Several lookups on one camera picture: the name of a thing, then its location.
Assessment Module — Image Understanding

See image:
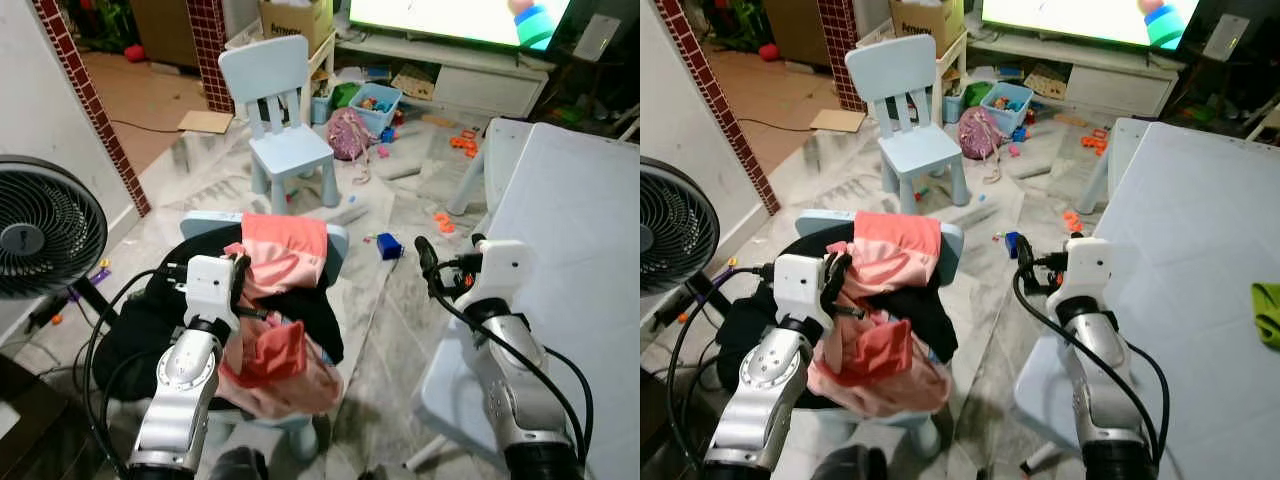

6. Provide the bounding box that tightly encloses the lime green shirt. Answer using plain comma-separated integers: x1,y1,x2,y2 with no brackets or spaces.
1250,283,1280,349

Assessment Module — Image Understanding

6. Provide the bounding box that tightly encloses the dark wooden side table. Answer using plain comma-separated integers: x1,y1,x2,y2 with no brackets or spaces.
640,370,691,480
0,355,76,480

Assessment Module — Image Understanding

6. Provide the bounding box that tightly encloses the pink and coral garment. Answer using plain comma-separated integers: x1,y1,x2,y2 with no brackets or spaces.
805,210,951,419
215,212,346,419

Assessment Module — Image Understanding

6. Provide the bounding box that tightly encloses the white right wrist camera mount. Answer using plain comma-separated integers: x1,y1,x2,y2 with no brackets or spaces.
462,240,539,321
1055,237,1114,317

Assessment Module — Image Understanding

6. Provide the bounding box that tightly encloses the grey robot left leg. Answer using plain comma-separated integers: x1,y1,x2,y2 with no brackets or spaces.
205,447,271,480
810,445,886,480

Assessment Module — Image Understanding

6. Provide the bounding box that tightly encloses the red brick pillar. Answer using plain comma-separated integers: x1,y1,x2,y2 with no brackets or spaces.
185,0,238,116
815,0,868,113
30,0,153,218
655,0,782,216

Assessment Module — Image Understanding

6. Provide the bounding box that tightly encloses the white router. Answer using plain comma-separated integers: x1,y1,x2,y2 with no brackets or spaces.
573,13,623,66
1203,13,1251,63

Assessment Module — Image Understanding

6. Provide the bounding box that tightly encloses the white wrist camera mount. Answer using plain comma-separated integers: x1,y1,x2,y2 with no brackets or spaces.
1055,237,1114,317
462,240,539,321
772,253,831,337
183,255,241,337

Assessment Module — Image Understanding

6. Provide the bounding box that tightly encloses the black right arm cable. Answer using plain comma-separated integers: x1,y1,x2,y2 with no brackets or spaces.
1012,270,1171,461
425,280,596,461

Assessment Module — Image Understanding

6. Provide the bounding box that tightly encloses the pink kids backpack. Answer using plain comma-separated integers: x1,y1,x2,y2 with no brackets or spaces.
325,107,379,186
957,105,1011,184

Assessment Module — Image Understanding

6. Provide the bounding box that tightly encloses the flat screen television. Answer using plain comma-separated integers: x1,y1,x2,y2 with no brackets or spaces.
345,0,571,51
980,0,1201,51

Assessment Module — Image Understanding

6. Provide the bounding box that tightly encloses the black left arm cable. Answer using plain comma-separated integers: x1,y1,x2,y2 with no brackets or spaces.
665,262,779,466
83,265,191,471

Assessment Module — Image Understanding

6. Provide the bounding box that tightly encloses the white television stand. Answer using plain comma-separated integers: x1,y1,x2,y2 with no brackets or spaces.
965,30,1191,119
335,30,561,116

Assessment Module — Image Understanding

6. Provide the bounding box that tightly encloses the brown cardboard box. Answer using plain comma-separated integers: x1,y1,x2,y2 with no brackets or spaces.
888,0,969,56
258,0,336,56

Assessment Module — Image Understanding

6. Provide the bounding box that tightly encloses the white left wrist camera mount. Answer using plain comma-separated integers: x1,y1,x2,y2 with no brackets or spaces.
772,253,831,337
183,255,241,337

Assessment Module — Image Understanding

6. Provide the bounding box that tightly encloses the flat cardboard sheet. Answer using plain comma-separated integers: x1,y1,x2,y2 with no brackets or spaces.
808,108,869,134
178,108,236,136

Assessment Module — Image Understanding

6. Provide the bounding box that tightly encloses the black standing fan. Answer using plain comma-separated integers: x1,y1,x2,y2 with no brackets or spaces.
0,155,111,331
640,158,723,321

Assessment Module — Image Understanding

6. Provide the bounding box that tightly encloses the black garment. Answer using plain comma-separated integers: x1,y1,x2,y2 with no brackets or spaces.
715,225,961,411
92,225,346,401

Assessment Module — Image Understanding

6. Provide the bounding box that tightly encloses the light blue kids chair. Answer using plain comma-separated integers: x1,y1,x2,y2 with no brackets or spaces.
180,210,351,461
795,208,966,461
218,35,341,211
845,33,971,214

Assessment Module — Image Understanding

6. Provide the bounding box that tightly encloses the light blue kids table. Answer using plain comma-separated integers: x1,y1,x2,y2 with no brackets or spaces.
1078,118,1151,216
445,118,536,216

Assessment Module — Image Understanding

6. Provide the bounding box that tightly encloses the blue toy bin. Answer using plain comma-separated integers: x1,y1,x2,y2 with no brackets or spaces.
350,82,403,136
980,82,1036,136

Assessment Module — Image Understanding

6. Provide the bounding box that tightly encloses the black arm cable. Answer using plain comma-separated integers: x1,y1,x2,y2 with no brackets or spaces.
665,262,779,466
425,280,596,461
1012,270,1171,461
83,265,191,471

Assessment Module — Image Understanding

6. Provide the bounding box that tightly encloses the light blue plastic folding table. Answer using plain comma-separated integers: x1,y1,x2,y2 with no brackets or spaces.
1010,120,1280,480
415,120,641,480

